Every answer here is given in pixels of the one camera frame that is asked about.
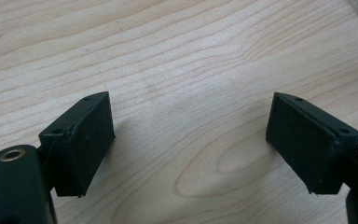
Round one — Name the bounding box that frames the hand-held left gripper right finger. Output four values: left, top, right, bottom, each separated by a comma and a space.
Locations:
265, 91, 358, 195

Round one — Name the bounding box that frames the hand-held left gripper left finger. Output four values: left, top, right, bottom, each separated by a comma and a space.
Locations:
38, 91, 117, 198

